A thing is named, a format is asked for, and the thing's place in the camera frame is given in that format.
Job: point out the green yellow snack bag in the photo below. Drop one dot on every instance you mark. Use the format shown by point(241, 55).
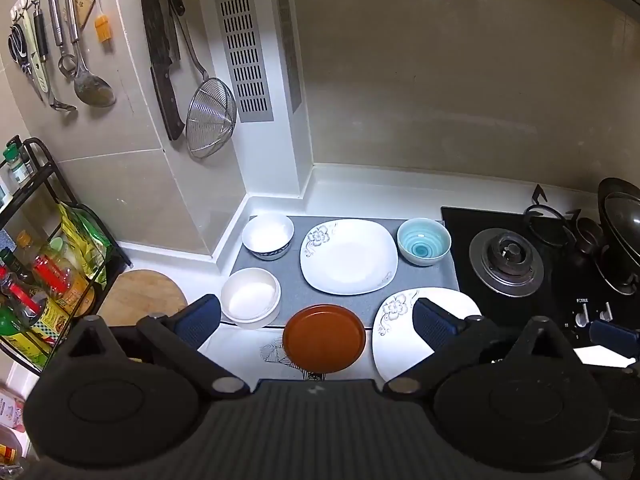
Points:
point(86, 240)

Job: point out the black handled kitchen scissors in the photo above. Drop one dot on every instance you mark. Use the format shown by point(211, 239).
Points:
point(22, 46)

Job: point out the black wok with lid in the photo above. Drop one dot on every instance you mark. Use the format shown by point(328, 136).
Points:
point(618, 206)

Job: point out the black gas stove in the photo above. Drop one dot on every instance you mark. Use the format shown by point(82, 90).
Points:
point(540, 261)

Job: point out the cream white bowl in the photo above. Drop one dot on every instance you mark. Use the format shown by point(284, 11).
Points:
point(250, 298)

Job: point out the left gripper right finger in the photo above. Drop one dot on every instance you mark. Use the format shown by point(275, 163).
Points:
point(457, 344)

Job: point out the white square floral plate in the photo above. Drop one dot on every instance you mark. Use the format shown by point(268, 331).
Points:
point(348, 257)

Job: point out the black handled cleaver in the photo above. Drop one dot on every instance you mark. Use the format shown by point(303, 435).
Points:
point(154, 28)

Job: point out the metal ladle spoon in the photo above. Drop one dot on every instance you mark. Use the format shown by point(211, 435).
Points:
point(89, 88)

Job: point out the round wooden cutting board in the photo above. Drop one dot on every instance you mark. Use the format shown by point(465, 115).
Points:
point(138, 293)

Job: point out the black wire condiment rack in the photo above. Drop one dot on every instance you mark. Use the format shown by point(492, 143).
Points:
point(45, 262)

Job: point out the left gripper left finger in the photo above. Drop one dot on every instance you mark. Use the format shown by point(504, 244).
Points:
point(174, 341)

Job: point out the wire mesh strainer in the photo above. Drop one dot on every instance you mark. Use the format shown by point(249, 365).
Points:
point(211, 116)

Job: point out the light blue ceramic bowl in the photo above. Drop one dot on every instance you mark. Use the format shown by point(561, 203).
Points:
point(423, 241)

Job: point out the orange silicone brush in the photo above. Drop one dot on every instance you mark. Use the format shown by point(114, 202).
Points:
point(102, 25)

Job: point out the red-brown round plate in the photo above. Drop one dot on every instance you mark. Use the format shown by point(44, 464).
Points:
point(324, 339)

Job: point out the red cap sauce bottle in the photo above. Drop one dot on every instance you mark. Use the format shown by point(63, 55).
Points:
point(28, 305)

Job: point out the white bowl blue rim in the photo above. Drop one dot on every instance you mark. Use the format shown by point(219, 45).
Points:
point(268, 236)

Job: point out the metal vent grille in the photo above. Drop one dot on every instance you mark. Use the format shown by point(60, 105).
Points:
point(241, 38)

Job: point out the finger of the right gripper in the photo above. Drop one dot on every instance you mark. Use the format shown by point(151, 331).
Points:
point(616, 338)

